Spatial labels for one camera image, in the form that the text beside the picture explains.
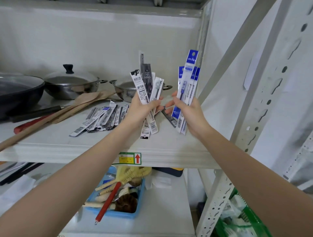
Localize pile of refill packets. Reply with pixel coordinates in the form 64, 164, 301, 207
69, 100, 130, 137

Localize white perforated rack post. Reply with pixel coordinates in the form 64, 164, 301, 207
282, 131, 313, 191

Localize blue plastic basket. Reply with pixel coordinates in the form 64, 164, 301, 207
84, 166, 146, 219

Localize tall blue white refill packet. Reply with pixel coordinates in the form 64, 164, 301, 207
177, 49, 199, 133

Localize dark blue yellow box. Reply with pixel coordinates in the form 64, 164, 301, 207
152, 167, 184, 178

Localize white plastic bag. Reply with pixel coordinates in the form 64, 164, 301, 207
145, 169, 172, 190

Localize black frying pan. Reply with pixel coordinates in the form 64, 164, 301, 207
0, 73, 64, 123

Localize small steel pot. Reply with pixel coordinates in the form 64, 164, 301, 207
109, 76, 173, 103

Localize glass lid with black knob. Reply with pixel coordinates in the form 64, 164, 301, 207
44, 64, 99, 86

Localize wooden spatula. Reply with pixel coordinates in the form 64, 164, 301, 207
50, 90, 116, 124
0, 92, 101, 152

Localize person's right hand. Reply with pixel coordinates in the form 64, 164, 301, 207
165, 91, 211, 140

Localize white black-topped refill packet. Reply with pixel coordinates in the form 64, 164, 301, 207
130, 70, 159, 135

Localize person's right forearm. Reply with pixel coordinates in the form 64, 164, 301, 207
195, 126, 313, 237

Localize yellow green arrow label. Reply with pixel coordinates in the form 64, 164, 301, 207
119, 152, 142, 166

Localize clear plastic bags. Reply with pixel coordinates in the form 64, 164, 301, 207
0, 174, 50, 216

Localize green plastic basket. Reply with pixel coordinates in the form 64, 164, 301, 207
215, 188, 272, 237

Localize steel wok with handles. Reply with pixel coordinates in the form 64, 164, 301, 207
44, 78, 108, 100

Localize brown bristle brush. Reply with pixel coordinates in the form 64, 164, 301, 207
114, 194, 139, 213

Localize clear pen refill packet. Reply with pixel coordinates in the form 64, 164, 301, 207
149, 77, 165, 102

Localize black pen refill packet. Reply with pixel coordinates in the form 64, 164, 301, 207
141, 63, 154, 100

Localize pale bristle wooden brush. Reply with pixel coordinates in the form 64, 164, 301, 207
95, 166, 152, 192

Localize black sticks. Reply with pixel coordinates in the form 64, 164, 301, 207
0, 162, 45, 186

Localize white metal shelf rack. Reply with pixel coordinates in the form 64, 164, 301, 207
0, 0, 313, 237

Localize dark flat refill packet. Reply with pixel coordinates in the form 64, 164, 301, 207
161, 109, 178, 128

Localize red-handled tool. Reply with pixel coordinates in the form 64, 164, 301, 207
13, 114, 55, 135

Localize person's left hand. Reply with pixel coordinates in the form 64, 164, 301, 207
122, 92, 165, 129

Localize red-handled brush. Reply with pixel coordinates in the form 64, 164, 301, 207
95, 182, 122, 225

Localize person's left forearm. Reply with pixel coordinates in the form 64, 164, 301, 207
0, 122, 145, 237

